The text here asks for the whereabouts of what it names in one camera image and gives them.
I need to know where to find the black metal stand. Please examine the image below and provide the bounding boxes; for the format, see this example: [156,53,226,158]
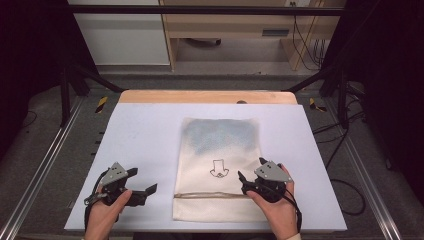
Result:
[59,61,125,128]
[285,62,352,130]

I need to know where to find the black hanging cables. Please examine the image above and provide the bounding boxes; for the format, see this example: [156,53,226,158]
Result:
[290,1,327,72]

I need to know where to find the wooden table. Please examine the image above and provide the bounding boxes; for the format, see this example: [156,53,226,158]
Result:
[118,88,299,106]

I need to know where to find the cream cloth with brown stripe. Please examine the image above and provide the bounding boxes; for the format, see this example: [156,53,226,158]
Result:
[172,116,268,223]

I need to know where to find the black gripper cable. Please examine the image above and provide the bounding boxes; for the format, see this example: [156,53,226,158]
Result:
[282,192,304,234]
[83,169,111,232]

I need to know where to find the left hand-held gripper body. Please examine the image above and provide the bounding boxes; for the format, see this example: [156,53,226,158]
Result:
[97,161,134,207]

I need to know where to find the white foam mat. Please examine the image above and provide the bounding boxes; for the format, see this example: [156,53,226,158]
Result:
[63,102,348,233]

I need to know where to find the person's left hand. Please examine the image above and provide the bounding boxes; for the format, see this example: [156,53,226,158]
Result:
[84,188,134,236]

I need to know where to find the grey desk label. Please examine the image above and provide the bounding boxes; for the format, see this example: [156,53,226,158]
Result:
[261,28,291,38]

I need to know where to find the white cabinet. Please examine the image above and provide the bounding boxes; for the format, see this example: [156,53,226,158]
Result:
[67,0,171,67]

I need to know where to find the black horizontal frame bar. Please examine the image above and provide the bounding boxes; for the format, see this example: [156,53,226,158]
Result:
[65,4,345,17]

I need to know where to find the black curtain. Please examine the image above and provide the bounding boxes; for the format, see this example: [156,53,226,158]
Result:
[321,0,424,204]
[0,0,99,161]

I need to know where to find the person's right hand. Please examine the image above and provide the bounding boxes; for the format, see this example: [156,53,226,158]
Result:
[245,162,298,236]

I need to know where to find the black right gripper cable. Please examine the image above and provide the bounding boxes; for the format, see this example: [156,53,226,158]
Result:
[282,192,304,234]

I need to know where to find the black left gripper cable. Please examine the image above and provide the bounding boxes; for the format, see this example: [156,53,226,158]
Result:
[83,169,111,232]

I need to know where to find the yellow black tape strip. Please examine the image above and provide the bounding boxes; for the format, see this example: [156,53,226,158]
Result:
[95,95,110,114]
[308,97,328,113]

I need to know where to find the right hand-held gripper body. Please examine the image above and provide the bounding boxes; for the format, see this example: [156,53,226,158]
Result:
[241,160,295,204]

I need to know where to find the aluminium floor rail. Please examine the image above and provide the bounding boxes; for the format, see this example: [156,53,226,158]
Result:
[323,99,404,240]
[0,95,85,240]

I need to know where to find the light wooden desk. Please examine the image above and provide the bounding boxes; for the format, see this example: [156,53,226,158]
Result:
[159,0,347,72]

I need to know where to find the silver cable plug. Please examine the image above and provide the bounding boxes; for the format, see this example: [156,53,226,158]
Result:
[83,192,102,206]

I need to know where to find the black floor cable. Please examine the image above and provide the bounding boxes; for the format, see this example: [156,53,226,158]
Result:
[311,109,368,217]

